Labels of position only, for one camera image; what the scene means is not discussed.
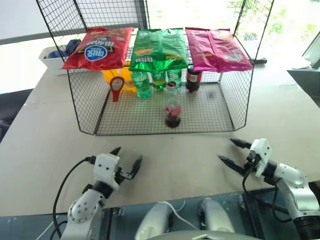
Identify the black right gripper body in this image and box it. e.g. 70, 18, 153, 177
244, 152, 260, 175

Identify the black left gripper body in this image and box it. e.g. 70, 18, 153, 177
114, 165, 134, 185

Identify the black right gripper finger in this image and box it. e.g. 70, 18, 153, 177
229, 138, 253, 149
217, 155, 248, 175

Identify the red bottle opener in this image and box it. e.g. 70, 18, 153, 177
109, 76, 125, 103

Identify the glass cola bottle red label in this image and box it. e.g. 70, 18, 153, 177
164, 81, 182, 129

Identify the green plastic soda bottle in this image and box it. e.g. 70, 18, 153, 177
166, 68, 183, 91
151, 69, 168, 92
131, 71, 153, 99

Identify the dark cola plastic bottle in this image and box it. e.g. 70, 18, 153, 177
185, 65, 203, 94

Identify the silver rounded robot leg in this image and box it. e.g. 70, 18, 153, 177
134, 201, 176, 240
198, 198, 236, 234

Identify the yellow snack bag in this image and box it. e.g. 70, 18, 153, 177
101, 67, 137, 95

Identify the grey robot torso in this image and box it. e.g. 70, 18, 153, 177
149, 229, 254, 240

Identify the grey desk surface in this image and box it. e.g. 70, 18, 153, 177
286, 67, 320, 108

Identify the magenta chip bag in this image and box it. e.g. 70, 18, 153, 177
184, 27, 254, 74

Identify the red chip bag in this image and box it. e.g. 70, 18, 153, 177
61, 26, 135, 71

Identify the white plastic bin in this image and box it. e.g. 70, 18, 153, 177
38, 46, 83, 76

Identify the green chip bag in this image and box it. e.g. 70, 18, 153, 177
128, 27, 189, 73

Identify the dark blue bag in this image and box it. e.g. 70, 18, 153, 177
65, 39, 82, 55

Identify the grey monitor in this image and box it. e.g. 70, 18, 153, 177
301, 32, 320, 70

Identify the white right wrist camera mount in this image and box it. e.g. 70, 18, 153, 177
249, 137, 273, 178

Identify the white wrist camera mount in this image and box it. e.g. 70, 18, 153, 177
249, 137, 273, 178
93, 152, 121, 189

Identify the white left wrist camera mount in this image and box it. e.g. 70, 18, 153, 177
93, 152, 121, 189

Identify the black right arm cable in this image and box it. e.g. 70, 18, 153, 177
241, 159, 293, 223

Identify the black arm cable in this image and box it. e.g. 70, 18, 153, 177
51, 156, 97, 240
241, 159, 293, 223

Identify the black wire mesh rack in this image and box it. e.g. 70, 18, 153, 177
34, 0, 276, 137

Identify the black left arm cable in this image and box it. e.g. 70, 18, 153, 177
51, 156, 97, 240

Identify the white cable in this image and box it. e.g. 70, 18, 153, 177
158, 199, 201, 230

